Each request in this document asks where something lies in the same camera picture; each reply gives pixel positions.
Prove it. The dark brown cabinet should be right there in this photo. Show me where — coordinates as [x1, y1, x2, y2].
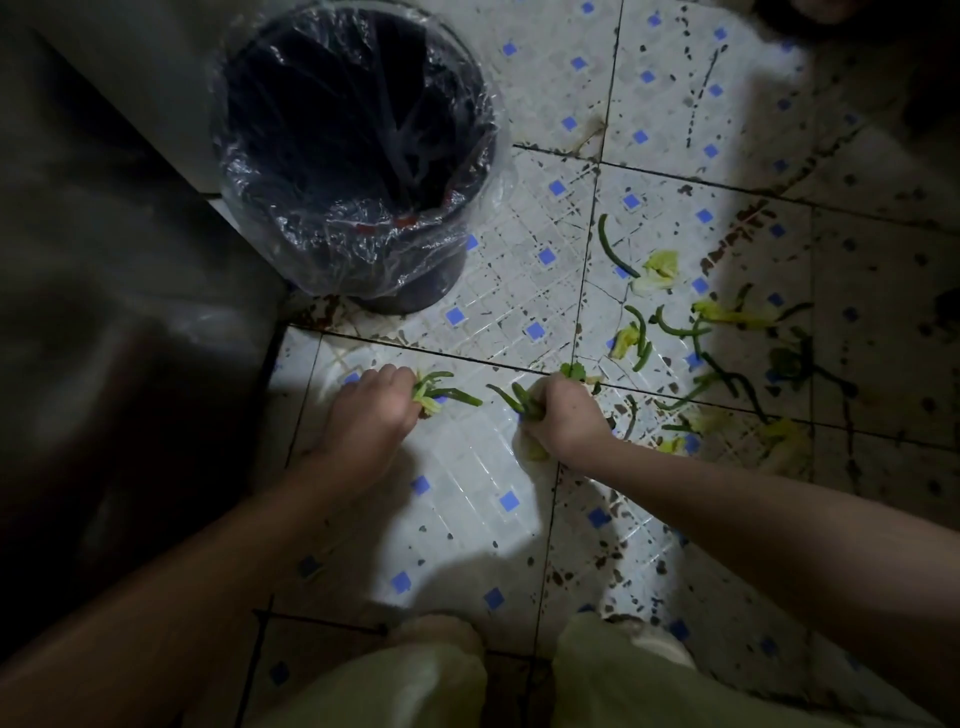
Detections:
[0, 22, 292, 665]

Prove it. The pile of green vegetable scraps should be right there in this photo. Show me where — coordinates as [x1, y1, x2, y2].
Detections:
[558, 213, 860, 459]

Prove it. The person's right hand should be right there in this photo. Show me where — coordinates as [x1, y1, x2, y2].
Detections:
[521, 371, 616, 470]

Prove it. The person's left forearm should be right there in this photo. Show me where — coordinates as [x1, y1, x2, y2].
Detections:
[0, 457, 361, 728]

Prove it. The person's right forearm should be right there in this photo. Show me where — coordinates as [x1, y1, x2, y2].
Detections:
[584, 434, 960, 728]

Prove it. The clear bin liner bag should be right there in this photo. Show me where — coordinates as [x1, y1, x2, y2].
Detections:
[208, 0, 519, 301]

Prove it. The person's left hand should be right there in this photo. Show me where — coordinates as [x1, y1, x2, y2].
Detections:
[318, 363, 423, 481]

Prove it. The dark slipper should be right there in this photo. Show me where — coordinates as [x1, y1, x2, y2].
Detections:
[753, 0, 901, 43]

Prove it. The dark trash bin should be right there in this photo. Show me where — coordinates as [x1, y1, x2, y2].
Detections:
[217, 3, 500, 316]

